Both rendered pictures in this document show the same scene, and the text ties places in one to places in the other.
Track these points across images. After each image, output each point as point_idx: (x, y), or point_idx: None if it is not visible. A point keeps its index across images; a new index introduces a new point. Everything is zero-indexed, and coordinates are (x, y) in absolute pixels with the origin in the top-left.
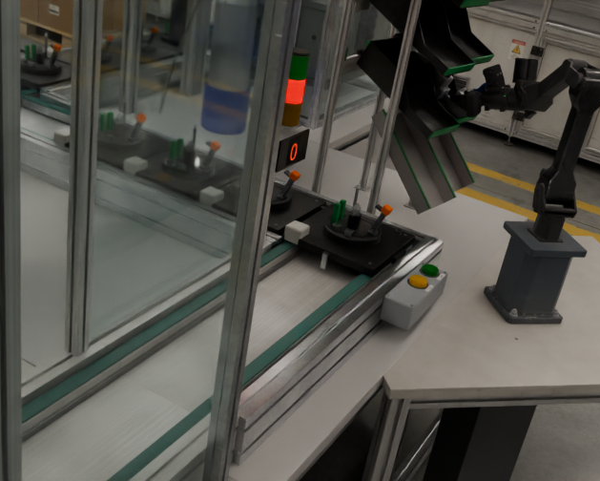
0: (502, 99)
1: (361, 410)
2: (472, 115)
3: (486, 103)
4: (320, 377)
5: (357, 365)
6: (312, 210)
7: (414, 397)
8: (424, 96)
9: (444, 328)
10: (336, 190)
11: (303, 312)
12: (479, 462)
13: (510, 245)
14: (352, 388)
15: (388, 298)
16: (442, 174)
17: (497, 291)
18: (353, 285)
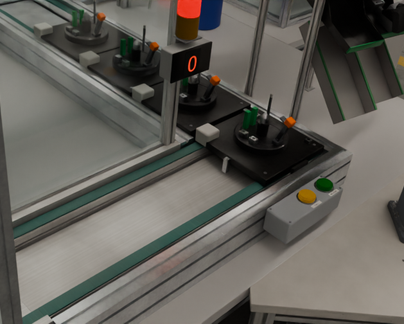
0: None
1: (225, 316)
2: (397, 31)
3: None
4: (182, 285)
5: (228, 273)
6: (233, 112)
7: (276, 312)
8: (354, 9)
9: (331, 242)
10: (281, 89)
11: (187, 216)
12: None
13: None
14: (212, 299)
15: (270, 211)
16: (365, 85)
17: (398, 207)
18: (242, 194)
